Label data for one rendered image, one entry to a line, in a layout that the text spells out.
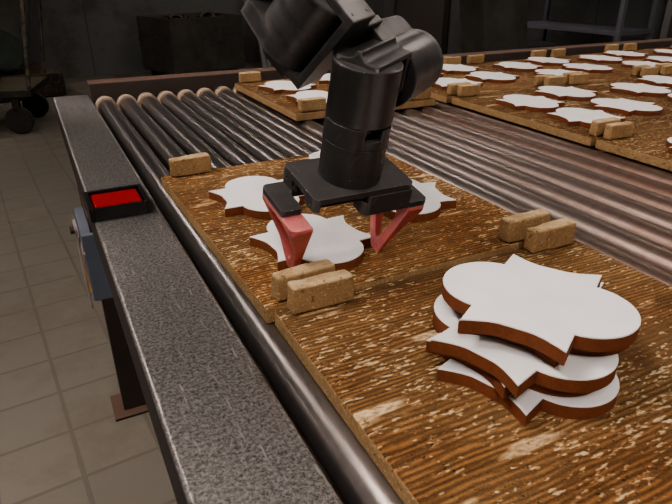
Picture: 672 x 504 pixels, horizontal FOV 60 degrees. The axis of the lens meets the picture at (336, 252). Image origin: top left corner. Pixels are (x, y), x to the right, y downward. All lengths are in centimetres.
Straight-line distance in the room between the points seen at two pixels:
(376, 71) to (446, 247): 24
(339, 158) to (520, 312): 19
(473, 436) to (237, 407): 17
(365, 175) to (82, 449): 147
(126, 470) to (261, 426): 133
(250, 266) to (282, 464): 24
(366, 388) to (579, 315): 15
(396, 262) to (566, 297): 20
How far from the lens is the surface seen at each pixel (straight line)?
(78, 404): 200
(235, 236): 65
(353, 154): 48
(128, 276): 64
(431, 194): 74
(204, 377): 47
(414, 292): 54
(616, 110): 136
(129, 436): 184
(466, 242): 64
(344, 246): 59
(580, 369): 41
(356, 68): 46
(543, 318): 41
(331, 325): 48
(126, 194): 83
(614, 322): 42
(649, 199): 92
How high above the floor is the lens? 120
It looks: 26 degrees down
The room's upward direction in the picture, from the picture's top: straight up
